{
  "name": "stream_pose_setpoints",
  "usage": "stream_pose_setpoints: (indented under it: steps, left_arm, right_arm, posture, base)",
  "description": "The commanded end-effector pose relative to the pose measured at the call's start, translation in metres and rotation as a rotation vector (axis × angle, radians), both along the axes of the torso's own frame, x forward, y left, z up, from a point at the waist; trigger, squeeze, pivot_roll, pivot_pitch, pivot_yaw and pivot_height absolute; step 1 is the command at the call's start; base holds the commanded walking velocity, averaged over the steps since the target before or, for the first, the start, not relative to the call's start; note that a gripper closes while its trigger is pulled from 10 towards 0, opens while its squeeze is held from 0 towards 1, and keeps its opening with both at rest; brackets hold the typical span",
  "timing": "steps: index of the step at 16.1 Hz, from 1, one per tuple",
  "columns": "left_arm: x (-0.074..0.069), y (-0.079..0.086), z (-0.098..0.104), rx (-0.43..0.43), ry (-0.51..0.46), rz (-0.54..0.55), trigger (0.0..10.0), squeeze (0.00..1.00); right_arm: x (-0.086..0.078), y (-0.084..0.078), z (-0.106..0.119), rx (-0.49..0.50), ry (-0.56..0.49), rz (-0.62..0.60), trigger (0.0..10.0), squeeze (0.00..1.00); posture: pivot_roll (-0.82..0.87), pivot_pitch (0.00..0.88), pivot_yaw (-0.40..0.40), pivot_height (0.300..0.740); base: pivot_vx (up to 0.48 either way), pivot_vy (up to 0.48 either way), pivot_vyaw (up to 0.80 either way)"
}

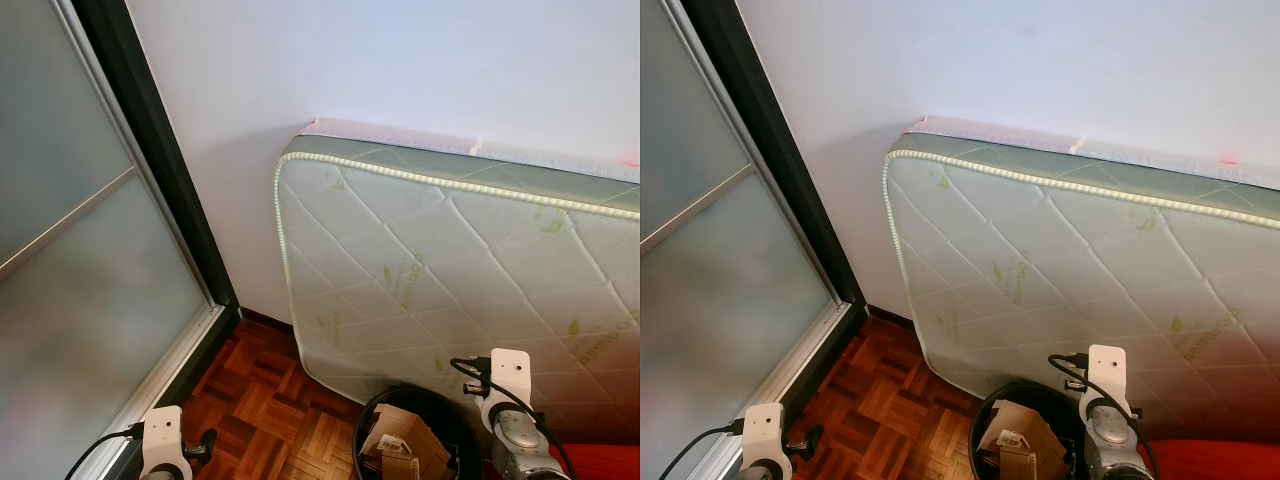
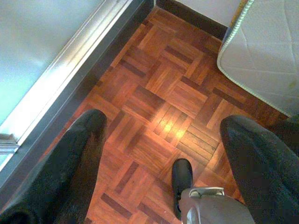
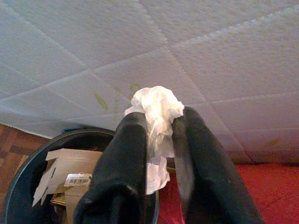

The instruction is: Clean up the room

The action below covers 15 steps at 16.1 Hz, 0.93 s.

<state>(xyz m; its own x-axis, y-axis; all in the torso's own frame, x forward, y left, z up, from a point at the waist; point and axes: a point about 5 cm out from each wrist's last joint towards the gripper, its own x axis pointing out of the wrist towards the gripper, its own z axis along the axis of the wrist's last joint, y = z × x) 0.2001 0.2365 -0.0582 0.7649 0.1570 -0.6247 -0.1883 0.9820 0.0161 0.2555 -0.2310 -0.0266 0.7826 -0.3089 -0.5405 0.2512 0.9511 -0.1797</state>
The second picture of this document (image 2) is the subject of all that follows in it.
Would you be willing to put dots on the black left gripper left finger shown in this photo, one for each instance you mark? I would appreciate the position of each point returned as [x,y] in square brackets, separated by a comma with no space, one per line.
[58,182]

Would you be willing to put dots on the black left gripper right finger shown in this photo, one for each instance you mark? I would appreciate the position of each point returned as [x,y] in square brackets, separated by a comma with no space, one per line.
[268,182]

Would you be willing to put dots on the black robot left foot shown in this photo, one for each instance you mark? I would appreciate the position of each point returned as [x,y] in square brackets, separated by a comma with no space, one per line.
[182,172]

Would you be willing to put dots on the white quilted mattress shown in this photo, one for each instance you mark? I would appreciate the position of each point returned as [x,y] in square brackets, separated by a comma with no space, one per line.
[264,46]

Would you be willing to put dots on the yellow wooden pole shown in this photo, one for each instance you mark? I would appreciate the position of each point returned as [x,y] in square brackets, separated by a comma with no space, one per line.
[238,12]

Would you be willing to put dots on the dark wooden skirting board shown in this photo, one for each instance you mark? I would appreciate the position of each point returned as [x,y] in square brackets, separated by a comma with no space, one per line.
[191,18]

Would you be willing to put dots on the aluminium sliding window frame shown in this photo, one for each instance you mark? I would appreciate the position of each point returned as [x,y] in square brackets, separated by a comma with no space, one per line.
[70,60]

